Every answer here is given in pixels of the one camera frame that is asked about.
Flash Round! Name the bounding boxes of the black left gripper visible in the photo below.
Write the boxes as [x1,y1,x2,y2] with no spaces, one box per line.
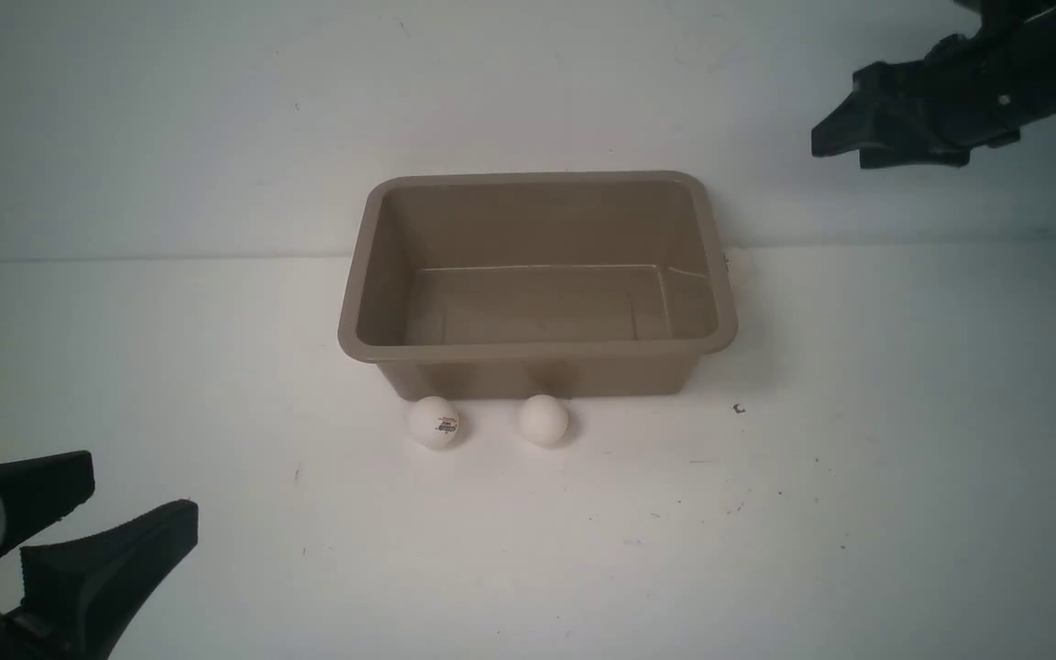
[0,450,200,659]

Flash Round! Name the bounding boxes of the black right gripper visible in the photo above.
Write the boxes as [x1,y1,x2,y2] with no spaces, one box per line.
[810,34,1021,169]

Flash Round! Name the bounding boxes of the white ball with logo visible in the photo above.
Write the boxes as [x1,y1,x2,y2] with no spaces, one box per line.
[407,396,461,450]

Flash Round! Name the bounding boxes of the plain white table-tennis ball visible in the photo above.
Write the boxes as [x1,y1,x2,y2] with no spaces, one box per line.
[517,394,569,446]

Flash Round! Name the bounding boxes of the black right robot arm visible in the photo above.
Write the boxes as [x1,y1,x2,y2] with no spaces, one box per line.
[810,1,1056,171]

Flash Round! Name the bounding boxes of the tan plastic storage bin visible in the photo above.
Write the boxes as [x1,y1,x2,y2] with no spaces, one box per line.
[338,170,739,401]

